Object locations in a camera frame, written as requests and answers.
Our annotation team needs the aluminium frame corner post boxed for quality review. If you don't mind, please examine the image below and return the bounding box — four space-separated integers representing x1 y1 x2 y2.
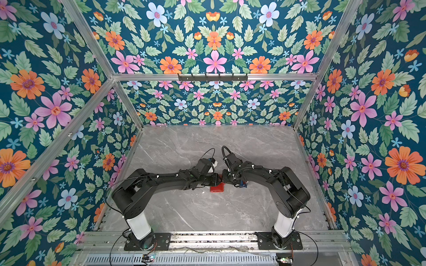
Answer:
62 1 143 130

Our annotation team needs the aluminium frame right post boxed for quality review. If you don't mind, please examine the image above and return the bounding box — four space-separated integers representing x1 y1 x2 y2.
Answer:
293 0 362 132

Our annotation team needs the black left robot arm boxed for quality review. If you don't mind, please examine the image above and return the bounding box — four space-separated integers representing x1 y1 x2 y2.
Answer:
112 167 221 246

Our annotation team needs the aluminium frame back beam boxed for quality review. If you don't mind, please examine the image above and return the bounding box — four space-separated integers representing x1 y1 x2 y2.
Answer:
113 73 318 82

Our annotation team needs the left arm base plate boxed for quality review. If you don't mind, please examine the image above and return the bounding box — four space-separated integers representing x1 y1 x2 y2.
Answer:
124 232 172 251

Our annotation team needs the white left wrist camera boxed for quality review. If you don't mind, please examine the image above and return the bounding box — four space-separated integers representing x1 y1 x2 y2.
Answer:
196 157 217 175

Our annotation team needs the aluminium frame left beam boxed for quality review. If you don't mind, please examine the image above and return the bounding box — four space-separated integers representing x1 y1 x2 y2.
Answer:
1 78 115 227

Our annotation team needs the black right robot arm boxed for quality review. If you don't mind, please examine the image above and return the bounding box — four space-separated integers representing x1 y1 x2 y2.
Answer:
223 153 311 243

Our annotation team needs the red leather card holder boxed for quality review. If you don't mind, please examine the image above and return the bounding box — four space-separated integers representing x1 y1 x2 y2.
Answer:
210 183 225 193

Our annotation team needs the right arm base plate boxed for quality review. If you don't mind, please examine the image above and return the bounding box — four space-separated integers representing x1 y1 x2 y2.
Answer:
255 232 303 250

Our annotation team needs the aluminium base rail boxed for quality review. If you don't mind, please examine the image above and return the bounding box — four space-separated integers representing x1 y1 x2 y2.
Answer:
77 230 353 254

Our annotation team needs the aluminium frame beam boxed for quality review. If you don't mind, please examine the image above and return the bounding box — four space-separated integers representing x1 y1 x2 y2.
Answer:
113 73 318 82
1 78 115 227

